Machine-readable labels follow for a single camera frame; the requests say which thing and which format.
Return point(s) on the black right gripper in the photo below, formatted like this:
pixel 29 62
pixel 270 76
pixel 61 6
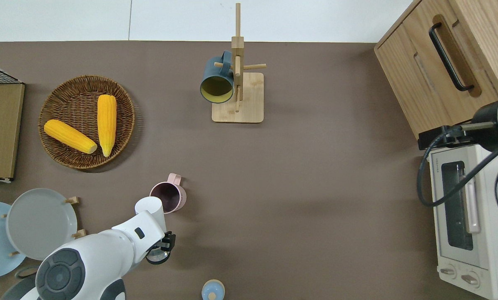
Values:
pixel 490 139

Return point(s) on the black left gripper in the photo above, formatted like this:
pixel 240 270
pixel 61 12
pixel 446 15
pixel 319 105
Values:
pixel 157 245

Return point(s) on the pink mug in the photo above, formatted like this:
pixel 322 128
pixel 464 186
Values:
pixel 178 200

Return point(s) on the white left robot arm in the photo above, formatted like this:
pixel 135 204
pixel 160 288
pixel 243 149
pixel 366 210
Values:
pixel 90 258

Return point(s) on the wooden drawer cabinet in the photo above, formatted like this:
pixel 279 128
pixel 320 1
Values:
pixel 419 83

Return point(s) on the wooden plate rack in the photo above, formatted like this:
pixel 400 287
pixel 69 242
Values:
pixel 75 200

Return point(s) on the white toaster oven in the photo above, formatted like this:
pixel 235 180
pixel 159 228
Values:
pixel 494 233

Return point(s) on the grey plate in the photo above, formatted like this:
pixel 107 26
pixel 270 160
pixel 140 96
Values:
pixel 41 225

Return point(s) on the yellow corn cob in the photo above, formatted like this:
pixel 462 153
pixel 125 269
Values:
pixel 70 136
pixel 106 125

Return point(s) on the brown table mat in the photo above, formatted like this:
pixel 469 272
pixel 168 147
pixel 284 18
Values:
pixel 315 187

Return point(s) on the wooden mug tree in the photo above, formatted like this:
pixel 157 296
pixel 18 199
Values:
pixel 249 104

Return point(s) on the brown wicker basket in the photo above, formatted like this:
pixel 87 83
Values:
pixel 74 96

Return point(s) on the dark blue mug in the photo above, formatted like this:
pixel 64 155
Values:
pixel 211 71

